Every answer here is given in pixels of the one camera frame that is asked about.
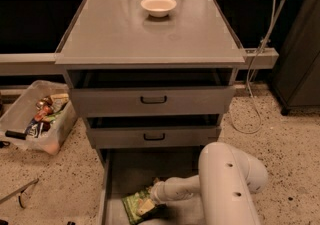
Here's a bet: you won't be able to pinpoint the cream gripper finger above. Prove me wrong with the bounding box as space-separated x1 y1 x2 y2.
137 199 155 216

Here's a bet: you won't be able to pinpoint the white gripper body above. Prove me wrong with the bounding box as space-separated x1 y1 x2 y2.
150 181 168 204

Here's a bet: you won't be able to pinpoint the green jalapeno chip bag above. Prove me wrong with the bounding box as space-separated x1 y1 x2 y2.
121 184 166 225

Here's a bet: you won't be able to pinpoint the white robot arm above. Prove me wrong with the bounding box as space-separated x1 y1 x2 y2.
136 142 268 225

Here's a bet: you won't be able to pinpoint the grey bottom drawer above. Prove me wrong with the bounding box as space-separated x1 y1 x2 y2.
97 146 206 225

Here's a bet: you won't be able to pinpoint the grey drawer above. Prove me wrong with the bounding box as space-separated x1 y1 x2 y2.
87 114 221 149
67 70 235 117
97 146 206 225

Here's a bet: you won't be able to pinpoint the grey middle drawer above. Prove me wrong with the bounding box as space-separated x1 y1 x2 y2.
87 114 221 149

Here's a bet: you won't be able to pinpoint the grey top drawer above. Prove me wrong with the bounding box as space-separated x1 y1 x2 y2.
67 70 235 117

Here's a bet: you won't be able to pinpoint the grey drawer cabinet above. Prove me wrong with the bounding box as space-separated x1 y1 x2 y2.
54 0 247 225

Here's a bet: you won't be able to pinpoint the metal bar on floor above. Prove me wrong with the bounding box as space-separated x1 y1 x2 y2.
0 178 39 209

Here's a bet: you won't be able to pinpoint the clear plastic storage bin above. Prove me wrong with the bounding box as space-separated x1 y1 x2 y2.
0 80 77 155

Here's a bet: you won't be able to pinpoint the snack packages in bin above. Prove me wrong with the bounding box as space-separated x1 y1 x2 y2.
24 93 69 138

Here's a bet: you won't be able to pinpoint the dark cabinet on wheels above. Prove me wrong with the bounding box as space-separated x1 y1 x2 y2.
271 0 320 116

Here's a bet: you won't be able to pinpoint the white ceramic bowl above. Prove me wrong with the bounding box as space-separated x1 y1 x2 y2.
141 0 177 18

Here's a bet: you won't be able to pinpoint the black handled tool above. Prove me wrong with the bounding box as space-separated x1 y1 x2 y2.
5 130 27 140

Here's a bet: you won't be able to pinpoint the grey metal frame rail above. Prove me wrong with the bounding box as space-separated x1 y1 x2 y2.
0 48 279 76

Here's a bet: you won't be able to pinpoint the white power cable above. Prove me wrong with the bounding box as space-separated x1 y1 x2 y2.
228 0 277 135

